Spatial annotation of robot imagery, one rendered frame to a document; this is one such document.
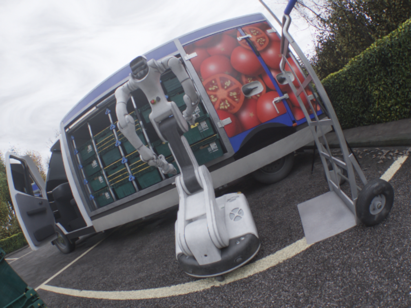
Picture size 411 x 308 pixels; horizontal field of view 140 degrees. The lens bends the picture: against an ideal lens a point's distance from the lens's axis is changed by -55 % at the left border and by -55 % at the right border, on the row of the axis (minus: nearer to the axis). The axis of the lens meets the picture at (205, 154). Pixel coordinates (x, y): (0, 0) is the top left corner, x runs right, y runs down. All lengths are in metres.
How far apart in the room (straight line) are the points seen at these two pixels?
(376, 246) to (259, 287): 0.61
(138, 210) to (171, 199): 0.52
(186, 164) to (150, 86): 0.60
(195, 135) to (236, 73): 0.97
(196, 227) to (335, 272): 0.73
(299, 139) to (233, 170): 0.97
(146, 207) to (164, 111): 1.49
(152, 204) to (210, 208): 1.44
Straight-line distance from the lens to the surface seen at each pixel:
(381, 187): 0.98
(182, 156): 1.15
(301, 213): 1.38
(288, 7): 1.00
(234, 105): 2.11
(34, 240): 3.35
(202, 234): 0.88
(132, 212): 2.46
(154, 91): 1.22
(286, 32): 0.96
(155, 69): 1.23
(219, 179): 2.05
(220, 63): 2.33
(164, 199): 2.20
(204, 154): 1.92
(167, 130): 1.17
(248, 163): 2.07
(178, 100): 2.37
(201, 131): 1.94
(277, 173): 2.32
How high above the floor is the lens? 0.70
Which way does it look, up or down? 1 degrees up
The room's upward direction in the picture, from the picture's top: 24 degrees counter-clockwise
